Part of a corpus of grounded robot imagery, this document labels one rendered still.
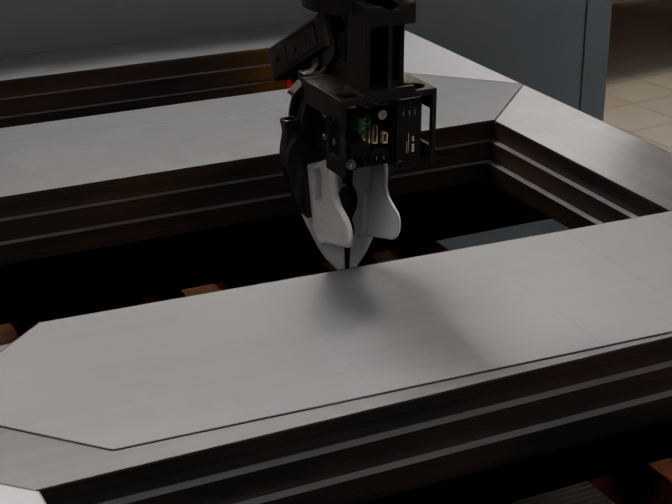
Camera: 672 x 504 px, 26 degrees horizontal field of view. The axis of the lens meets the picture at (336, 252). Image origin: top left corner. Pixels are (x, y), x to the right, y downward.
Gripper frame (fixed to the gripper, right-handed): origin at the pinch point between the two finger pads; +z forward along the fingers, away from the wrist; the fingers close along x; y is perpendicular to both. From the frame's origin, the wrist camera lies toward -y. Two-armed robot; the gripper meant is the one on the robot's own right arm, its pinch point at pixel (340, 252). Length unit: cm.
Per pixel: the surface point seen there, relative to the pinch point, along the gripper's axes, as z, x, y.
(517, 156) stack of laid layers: 2.6, 27.2, -18.6
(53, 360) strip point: 0.7, -23.2, 6.2
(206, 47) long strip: 1, 13, -61
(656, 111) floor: 88, 224, -241
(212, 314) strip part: 0.7, -11.7, 4.3
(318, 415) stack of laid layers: 0.8, -11.2, 19.7
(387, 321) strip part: 0.7, -1.7, 10.4
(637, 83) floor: 88, 237, -268
